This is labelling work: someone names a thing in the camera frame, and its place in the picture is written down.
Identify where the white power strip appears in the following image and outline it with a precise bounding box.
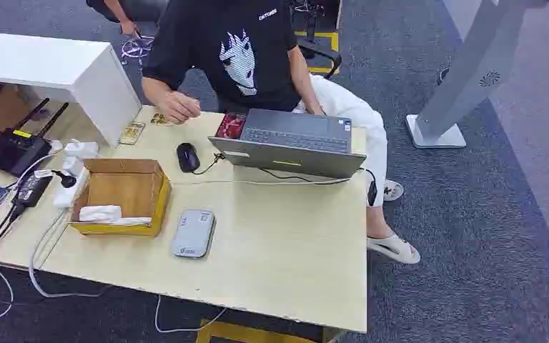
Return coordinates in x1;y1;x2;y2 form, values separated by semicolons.
52;165;91;209

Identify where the hanging white cable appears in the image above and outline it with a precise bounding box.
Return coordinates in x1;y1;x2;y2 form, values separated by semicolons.
154;295;227;334

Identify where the grey flat case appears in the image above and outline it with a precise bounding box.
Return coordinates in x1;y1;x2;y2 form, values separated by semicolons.
171;209;217;259

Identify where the grey laptop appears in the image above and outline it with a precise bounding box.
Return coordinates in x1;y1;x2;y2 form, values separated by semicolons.
208;109;367;180

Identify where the black computer mouse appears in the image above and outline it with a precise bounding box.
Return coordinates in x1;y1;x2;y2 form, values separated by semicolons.
176;142;202;174

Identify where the white charger plug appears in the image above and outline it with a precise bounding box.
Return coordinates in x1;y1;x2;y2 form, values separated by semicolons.
61;156;85;177
64;138;100;160

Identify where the black power adapter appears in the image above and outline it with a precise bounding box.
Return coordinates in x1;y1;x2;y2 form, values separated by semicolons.
13;172;54;209

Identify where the gold framed card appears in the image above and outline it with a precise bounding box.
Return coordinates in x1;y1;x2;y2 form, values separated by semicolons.
119;121;147;146

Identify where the black plug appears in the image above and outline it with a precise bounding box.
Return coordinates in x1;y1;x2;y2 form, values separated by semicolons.
51;169;78;189

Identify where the person's right hand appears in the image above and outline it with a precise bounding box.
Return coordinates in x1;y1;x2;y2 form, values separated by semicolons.
159;91;202;126

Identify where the wooden card box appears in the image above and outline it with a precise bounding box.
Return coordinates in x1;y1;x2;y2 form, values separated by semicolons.
69;158;172;237

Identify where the thick white cable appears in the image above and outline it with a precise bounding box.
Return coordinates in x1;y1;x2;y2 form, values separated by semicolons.
27;208;111;299

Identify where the person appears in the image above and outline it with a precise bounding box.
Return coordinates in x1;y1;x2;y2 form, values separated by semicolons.
141;0;421;265
86;0;169;37

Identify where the black router with antennas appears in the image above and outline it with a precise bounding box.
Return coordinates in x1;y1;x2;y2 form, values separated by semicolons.
0;98;70;179

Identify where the yellow floor tape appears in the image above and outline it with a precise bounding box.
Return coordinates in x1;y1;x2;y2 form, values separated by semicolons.
295;30;341;76

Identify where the white cabinet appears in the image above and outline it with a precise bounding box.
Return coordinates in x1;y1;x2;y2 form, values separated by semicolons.
0;30;143;149

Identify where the black chair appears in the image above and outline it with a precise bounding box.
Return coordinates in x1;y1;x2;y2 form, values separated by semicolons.
295;36;344;81

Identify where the white pillar stand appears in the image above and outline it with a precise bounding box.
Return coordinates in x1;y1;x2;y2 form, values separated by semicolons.
405;0;549;150

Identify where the black laptop power cable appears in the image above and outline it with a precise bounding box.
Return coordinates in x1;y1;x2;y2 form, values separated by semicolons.
259;166;379;208

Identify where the black mouse cable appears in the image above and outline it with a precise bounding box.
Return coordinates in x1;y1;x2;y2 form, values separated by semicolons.
191;152;226;176

